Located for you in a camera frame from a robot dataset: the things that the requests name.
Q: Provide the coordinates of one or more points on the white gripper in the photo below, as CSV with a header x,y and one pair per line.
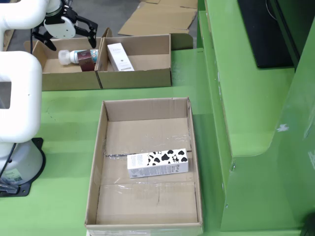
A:
x,y
60,27

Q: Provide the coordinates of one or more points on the red-brown Secret carton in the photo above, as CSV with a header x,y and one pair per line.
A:
x,y
85,61

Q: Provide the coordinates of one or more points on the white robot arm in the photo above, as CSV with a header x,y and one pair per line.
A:
x,y
17,73

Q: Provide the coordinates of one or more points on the shallow open cardboard box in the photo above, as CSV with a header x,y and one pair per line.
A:
x,y
137,78
69,82

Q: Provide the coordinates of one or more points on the flattened cardboard sheet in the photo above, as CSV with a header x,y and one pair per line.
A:
x,y
157,19

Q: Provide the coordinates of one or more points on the large cardboard tray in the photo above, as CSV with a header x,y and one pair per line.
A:
x,y
147,204

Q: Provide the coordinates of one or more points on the white bottle teal label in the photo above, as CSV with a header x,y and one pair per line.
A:
x,y
70,57

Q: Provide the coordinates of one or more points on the wooden pallet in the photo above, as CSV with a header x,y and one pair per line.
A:
x,y
7,39

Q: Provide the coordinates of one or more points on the plain white carton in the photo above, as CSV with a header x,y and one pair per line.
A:
x,y
119,57

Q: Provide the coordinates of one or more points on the cow print carton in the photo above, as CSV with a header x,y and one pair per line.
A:
x,y
157,169

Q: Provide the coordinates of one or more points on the black flat panel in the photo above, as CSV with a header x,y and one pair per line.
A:
x,y
265,37

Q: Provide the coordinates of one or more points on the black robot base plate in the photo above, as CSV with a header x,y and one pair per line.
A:
x,y
37,179

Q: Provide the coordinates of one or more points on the green metal frame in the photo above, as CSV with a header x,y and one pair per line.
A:
x,y
246,98

